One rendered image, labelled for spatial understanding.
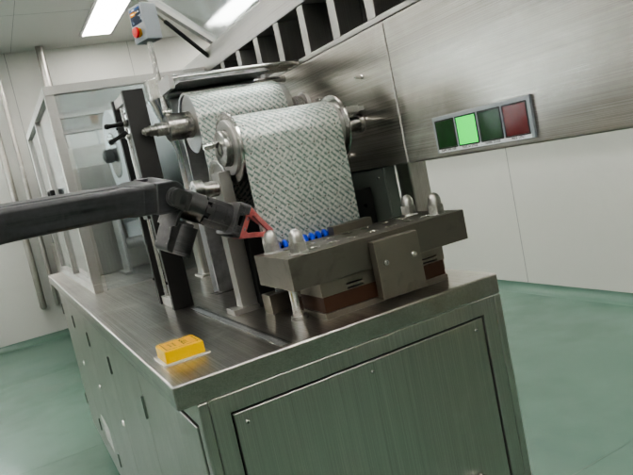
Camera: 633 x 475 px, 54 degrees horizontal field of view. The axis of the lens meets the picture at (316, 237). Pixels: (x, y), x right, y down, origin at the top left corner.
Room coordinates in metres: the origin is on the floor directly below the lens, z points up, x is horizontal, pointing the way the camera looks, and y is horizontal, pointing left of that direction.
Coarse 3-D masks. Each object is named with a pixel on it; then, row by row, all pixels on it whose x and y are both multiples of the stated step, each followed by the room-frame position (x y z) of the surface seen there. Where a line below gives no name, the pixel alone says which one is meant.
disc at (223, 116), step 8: (224, 112) 1.31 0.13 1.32; (224, 120) 1.32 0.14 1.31; (232, 120) 1.28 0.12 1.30; (216, 128) 1.38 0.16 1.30; (240, 136) 1.27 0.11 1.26; (240, 144) 1.27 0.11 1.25; (240, 152) 1.27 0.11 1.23; (240, 160) 1.28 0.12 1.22; (240, 168) 1.29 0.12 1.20; (232, 176) 1.35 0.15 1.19; (240, 176) 1.30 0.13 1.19
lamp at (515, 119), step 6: (522, 102) 1.02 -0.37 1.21; (504, 108) 1.06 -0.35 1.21; (510, 108) 1.05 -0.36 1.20; (516, 108) 1.04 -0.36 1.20; (522, 108) 1.03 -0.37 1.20; (504, 114) 1.06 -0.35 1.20; (510, 114) 1.05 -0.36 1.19; (516, 114) 1.04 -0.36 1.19; (522, 114) 1.03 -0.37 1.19; (504, 120) 1.06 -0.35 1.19; (510, 120) 1.05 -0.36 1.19; (516, 120) 1.04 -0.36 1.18; (522, 120) 1.03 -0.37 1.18; (510, 126) 1.06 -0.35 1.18; (516, 126) 1.04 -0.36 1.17; (522, 126) 1.03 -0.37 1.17; (510, 132) 1.06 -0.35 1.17; (516, 132) 1.04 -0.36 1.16; (522, 132) 1.03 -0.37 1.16; (528, 132) 1.02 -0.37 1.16
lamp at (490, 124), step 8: (480, 112) 1.11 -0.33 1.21; (488, 112) 1.09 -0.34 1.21; (496, 112) 1.08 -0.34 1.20; (480, 120) 1.11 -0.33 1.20; (488, 120) 1.10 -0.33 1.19; (496, 120) 1.08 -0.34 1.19; (480, 128) 1.12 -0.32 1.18; (488, 128) 1.10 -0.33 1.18; (496, 128) 1.08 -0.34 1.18; (488, 136) 1.10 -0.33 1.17; (496, 136) 1.09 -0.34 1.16
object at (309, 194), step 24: (264, 168) 1.29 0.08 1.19; (288, 168) 1.32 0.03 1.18; (312, 168) 1.34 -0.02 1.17; (336, 168) 1.37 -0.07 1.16; (264, 192) 1.29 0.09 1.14; (288, 192) 1.31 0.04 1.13; (312, 192) 1.34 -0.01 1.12; (336, 192) 1.36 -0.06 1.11; (264, 216) 1.28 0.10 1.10; (288, 216) 1.31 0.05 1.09; (312, 216) 1.33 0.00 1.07; (336, 216) 1.36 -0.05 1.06
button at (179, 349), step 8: (184, 336) 1.12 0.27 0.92; (192, 336) 1.11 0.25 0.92; (160, 344) 1.10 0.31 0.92; (168, 344) 1.09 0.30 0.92; (176, 344) 1.07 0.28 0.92; (184, 344) 1.06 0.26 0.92; (192, 344) 1.06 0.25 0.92; (200, 344) 1.07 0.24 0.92; (160, 352) 1.07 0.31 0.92; (168, 352) 1.04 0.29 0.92; (176, 352) 1.05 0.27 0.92; (184, 352) 1.05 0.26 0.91; (192, 352) 1.06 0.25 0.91; (200, 352) 1.06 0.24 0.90; (168, 360) 1.04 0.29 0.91; (176, 360) 1.05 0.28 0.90
